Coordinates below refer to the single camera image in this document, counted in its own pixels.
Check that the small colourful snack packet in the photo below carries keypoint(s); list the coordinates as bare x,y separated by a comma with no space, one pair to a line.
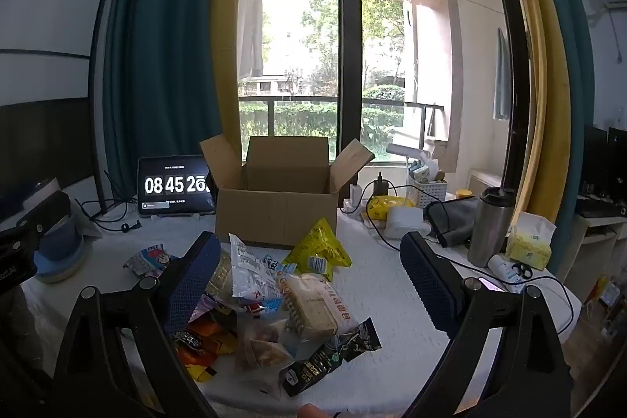
149,260

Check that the white plastic basket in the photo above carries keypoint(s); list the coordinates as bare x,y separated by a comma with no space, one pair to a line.
430,193

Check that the white side desk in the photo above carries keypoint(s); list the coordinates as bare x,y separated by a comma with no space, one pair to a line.
592,241

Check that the small blue white packet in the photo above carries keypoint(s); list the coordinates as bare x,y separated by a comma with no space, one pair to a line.
279,264

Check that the balcony railing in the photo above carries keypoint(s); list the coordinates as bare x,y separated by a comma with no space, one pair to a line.
343,102

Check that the teal curtain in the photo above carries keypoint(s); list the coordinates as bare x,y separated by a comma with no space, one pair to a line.
563,55
161,55

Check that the yellow curtain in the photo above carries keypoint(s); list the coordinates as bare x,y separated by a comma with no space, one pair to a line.
228,31
526,55

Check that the steel tumbler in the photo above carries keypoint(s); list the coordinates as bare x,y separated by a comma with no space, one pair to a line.
487,227

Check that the black scissors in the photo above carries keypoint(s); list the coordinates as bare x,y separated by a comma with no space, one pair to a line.
523,270

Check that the black charger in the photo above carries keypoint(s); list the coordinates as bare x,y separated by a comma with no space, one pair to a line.
380,185

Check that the cardboard box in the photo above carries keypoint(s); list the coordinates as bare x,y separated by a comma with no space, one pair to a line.
274,212

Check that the white tube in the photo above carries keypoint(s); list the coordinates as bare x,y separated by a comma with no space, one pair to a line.
504,271

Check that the clear pastry bag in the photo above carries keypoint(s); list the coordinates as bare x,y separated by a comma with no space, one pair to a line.
262,347

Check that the white snack packet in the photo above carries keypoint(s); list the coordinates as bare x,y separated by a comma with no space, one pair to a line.
252,271

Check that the yellow snack packet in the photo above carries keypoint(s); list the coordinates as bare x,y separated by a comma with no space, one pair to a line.
318,246

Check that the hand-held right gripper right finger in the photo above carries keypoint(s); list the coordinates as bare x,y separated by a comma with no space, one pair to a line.
426,281

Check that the yellow plastic bag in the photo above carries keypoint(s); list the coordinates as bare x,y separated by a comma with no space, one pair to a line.
389,206

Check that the black window post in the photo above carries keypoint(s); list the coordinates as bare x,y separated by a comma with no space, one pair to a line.
349,31

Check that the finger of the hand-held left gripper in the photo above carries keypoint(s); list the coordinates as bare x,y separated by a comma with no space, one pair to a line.
46,212

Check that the person's right hand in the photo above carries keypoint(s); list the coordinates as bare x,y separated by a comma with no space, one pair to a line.
310,412

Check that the white desk lamp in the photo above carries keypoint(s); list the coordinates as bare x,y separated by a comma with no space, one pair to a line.
406,151

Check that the computer monitor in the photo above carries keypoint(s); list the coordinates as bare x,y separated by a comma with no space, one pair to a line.
605,158

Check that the hanging towel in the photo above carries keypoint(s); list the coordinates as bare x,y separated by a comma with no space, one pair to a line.
500,75

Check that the black snack packet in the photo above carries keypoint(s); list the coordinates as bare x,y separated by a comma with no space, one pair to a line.
323,359

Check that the blue and white bowl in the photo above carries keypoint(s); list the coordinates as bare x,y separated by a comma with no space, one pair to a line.
59,251

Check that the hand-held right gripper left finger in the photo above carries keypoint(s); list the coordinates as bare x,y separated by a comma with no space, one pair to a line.
196,281

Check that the hanging clothes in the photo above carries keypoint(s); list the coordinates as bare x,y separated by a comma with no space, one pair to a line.
252,31

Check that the grey pouch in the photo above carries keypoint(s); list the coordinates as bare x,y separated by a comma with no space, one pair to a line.
453,217

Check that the yellow tissue pack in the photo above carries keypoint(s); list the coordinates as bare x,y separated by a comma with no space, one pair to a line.
531,244

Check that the orange snack packet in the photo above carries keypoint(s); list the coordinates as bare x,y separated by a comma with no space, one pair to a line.
201,349

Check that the tablet with clock display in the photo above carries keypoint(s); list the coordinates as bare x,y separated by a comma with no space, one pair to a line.
174,185

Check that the sliced bread packet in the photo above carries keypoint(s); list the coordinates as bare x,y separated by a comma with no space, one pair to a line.
316,305

